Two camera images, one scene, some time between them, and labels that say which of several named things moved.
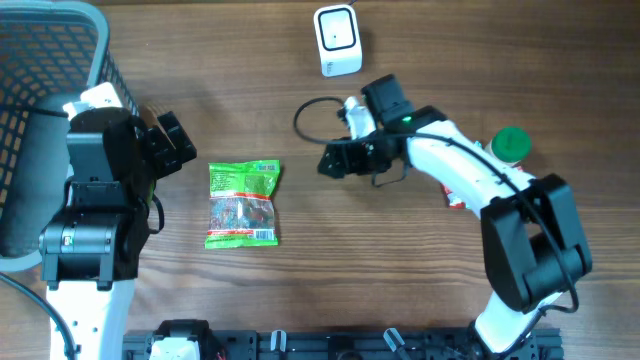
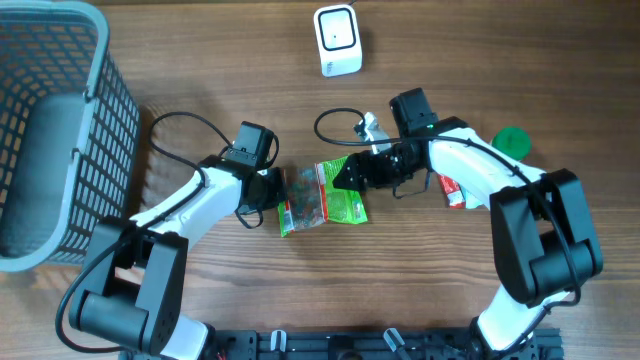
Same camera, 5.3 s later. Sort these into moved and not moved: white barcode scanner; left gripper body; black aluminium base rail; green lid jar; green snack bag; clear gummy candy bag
Moved: left gripper body; green snack bag; clear gummy candy bag
Not moved: green lid jar; white barcode scanner; black aluminium base rail
